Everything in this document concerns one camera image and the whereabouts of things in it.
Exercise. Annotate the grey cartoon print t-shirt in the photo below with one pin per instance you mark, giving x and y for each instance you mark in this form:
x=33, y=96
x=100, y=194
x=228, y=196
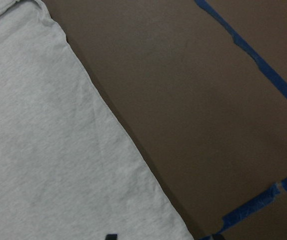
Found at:
x=68, y=169

